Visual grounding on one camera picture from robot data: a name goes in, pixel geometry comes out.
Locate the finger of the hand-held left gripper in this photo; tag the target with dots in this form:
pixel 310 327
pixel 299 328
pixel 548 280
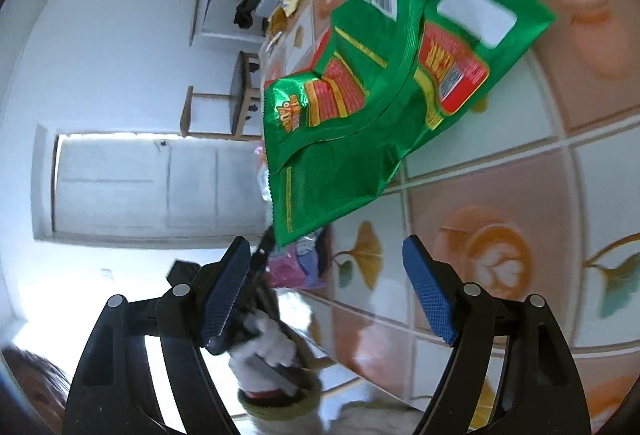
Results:
pixel 264 255

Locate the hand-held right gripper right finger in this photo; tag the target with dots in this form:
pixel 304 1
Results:
pixel 431 292

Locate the person's left hand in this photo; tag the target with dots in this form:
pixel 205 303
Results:
pixel 272 350

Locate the person's head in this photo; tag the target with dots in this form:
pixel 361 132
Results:
pixel 35 385

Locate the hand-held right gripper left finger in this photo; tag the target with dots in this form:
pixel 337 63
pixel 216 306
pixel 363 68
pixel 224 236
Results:
pixel 225 292

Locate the ginkgo print tablecloth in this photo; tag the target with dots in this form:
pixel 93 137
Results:
pixel 500 225

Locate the white door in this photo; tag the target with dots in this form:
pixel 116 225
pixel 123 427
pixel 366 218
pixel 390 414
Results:
pixel 125 185

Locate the large green snack packet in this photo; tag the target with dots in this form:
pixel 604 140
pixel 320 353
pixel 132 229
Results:
pixel 325 175

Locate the wooden chair dark seat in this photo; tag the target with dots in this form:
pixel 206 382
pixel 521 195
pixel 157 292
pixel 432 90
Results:
pixel 235 85

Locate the pink orange snack packet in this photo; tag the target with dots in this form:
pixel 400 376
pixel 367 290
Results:
pixel 290 270

